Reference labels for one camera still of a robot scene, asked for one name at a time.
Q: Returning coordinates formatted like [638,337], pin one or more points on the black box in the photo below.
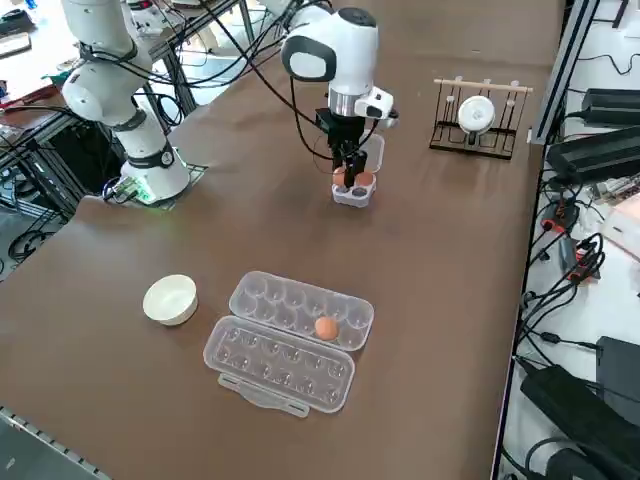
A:
[622,365]

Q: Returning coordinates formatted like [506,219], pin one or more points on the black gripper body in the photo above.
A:
[347,129]

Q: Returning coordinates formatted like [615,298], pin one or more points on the red black charger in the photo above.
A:
[562,215]

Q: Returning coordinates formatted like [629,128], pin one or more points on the white bowl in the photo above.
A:
[170,300]

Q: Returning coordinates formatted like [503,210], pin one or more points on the wooden rack rod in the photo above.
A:
[480,86]

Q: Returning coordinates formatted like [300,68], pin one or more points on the black power adapter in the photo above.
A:
[615,107]
[595,155]
[565,400]

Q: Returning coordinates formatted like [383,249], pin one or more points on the brown egg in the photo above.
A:
[366,179]
[339,177]
[326,328]

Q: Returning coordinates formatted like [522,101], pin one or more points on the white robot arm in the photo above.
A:
[350,50]

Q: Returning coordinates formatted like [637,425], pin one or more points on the transparent twelve-slot egg tray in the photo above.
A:
[280,365]

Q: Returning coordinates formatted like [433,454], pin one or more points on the silver aluminium frame post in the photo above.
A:
[565,70]

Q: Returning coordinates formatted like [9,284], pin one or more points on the white cup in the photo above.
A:
[475,115]

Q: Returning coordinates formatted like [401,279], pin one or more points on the small four-slot egg tray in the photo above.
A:
[376,155]

